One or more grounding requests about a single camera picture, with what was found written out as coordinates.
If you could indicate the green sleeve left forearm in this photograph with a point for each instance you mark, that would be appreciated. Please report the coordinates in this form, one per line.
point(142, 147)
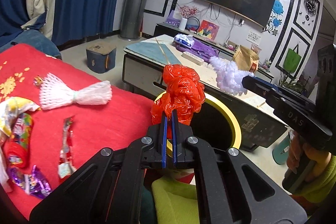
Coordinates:
point(175, 202)

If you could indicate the yellow rimmed trash bin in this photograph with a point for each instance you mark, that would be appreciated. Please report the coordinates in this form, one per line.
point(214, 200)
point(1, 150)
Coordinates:
point(215, 123)

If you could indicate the orange purple snack wrapper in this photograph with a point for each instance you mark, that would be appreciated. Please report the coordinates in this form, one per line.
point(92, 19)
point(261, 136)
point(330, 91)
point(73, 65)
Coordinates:
point(38, 81)

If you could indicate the green tote bag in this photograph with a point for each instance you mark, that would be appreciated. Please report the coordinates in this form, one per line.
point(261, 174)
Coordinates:
point(292, 60)

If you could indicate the white paper notice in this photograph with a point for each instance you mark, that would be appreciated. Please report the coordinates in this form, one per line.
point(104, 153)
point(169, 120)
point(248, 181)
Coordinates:
point(254, 37)

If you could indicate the white vase red flowers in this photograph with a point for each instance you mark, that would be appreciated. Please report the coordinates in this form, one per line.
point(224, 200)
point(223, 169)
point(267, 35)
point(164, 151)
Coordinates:
point(185, 12)

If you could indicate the white foam net sleeve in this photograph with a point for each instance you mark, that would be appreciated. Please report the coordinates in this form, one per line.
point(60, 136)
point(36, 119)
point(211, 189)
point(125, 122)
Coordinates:
point(54, 93)

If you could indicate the white foam net roll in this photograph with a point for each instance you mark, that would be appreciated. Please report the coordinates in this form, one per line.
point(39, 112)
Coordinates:
point(229, 77)

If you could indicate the red plastic bag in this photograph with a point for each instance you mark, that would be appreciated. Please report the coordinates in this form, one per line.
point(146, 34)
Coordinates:
point(184, 93)

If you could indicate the rainbow candy tube red cap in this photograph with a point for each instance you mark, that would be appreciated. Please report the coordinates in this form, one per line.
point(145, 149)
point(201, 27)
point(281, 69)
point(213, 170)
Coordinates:
point(17, 149)

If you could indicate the colourful painting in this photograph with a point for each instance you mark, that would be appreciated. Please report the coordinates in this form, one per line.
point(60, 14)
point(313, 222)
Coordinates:
point(208, 30)

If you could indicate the purple box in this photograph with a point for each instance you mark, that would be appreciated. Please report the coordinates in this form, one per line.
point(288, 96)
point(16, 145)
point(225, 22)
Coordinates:
point(174, 18)

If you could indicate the right hand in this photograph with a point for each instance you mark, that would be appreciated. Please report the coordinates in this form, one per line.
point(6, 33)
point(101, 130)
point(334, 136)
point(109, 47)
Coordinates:
point(296, 151)

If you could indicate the blue denim sofa cover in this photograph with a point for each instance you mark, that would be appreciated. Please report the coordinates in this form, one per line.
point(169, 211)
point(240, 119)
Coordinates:
point(37, 40)

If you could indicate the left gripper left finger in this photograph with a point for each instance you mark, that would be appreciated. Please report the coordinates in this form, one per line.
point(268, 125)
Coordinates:
point(108, 187)

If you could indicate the tissue pack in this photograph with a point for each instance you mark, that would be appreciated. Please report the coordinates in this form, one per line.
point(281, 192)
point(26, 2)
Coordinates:
point(184, 40)

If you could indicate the purple candy wrapper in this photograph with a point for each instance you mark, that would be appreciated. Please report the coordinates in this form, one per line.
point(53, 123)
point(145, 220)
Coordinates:
point(34, 183)

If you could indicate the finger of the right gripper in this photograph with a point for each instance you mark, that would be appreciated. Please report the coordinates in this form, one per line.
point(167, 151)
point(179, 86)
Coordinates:
point(273, 101)
point(263, 88)

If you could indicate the black tv cabinet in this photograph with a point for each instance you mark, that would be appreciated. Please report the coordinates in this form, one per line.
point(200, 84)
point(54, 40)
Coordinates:
point(166, 29)

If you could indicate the brown paper bag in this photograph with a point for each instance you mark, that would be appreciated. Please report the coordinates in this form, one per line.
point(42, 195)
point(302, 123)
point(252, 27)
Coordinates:
point(246, 59)

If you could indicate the wall clock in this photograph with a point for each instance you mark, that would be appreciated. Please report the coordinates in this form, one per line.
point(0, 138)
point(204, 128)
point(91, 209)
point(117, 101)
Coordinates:
point(310, 7)

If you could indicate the blue storage stool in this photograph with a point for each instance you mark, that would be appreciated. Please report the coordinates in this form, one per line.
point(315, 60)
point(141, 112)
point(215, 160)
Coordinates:
point(101, 57)

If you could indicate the green sleeve right forearm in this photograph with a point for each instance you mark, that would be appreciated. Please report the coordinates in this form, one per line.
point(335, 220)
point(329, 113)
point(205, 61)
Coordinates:
point(320, 181)

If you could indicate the purple cloth bag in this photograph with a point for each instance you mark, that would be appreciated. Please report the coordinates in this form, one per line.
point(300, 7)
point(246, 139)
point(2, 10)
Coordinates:
point(199, 49)

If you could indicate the yellow white snack bag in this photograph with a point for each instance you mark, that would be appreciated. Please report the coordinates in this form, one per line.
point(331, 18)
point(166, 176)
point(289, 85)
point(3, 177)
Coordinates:
point(12, 108)

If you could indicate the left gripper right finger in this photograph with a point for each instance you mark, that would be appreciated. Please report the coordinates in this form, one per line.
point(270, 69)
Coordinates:
point(230, 188)

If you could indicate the potted plant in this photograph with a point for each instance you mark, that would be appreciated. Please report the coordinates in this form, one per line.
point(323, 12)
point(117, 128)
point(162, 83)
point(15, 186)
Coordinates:
point(297, 85)

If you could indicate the coffee table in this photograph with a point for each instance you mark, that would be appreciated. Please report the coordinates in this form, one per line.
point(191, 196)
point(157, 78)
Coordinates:
point(157, 68)

